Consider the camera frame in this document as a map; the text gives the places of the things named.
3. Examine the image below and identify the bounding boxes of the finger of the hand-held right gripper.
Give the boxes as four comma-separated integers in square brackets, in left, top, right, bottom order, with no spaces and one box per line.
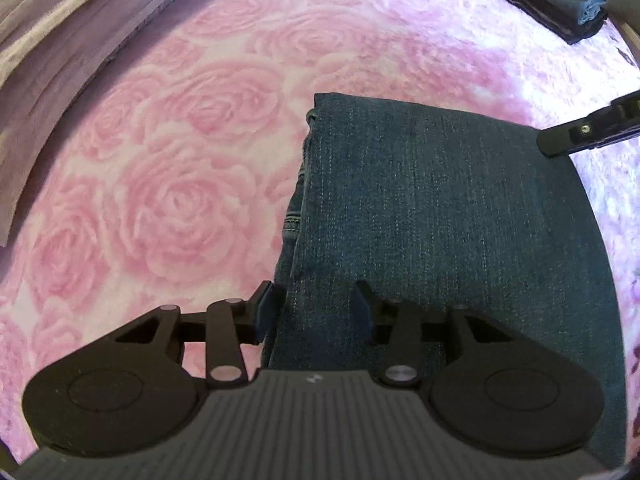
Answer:
[537,91,640,159]

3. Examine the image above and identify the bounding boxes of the pink rose blanket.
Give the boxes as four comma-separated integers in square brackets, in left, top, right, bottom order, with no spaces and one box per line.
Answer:
[0,0,640,466]

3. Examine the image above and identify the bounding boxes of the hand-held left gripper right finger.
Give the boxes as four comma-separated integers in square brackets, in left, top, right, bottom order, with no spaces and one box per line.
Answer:
[352,281,523,390]

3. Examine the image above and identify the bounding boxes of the folded black garment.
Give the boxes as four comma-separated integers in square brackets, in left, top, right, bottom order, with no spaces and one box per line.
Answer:
[470,0,608,47]

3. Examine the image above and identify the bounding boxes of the white striped quilt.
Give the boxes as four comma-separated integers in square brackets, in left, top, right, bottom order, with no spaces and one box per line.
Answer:
[0,0,227,247]

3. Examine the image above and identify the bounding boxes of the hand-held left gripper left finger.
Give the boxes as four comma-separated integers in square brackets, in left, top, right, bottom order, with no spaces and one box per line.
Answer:
[107,282,282,390]

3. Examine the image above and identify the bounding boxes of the blue denim jeans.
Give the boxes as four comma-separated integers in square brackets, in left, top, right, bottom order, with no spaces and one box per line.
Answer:
[260,91,628,468]

